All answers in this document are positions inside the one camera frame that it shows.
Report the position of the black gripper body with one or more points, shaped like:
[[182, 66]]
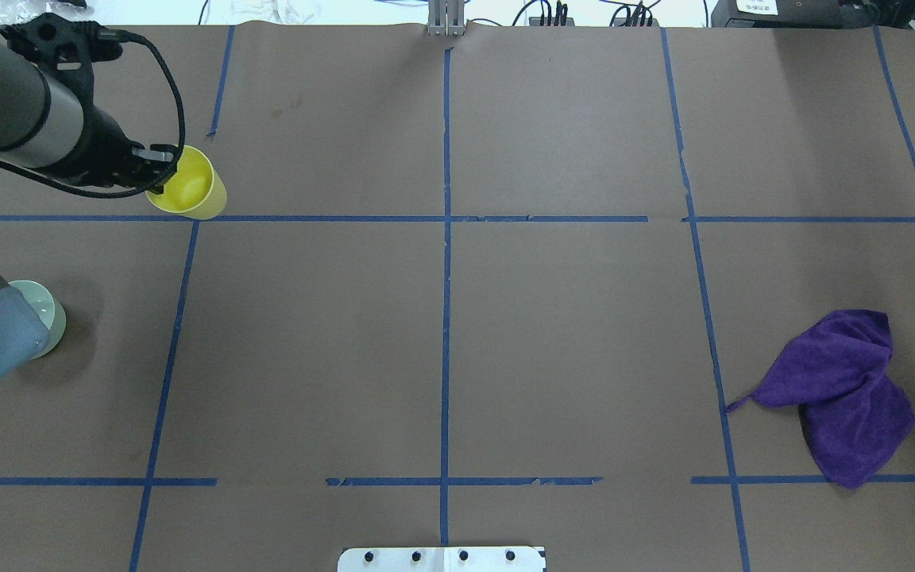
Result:
[[106, 144]]

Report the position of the yellow plastic cup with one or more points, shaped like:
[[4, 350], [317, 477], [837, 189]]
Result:
[[194, 191]]

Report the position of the purple cloth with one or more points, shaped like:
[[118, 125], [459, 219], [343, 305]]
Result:
[[853, 416]]

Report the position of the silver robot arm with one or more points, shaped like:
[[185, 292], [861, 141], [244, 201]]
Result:
[[53, 133]]

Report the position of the green ceramic bowl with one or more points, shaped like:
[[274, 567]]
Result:
[[49, 309]]

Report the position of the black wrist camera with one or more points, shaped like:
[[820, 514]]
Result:
[[57, 45]]

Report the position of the aluminium frame post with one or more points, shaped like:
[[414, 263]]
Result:
[[446, 18]]

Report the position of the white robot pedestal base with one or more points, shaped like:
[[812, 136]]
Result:
[[467, 558]]

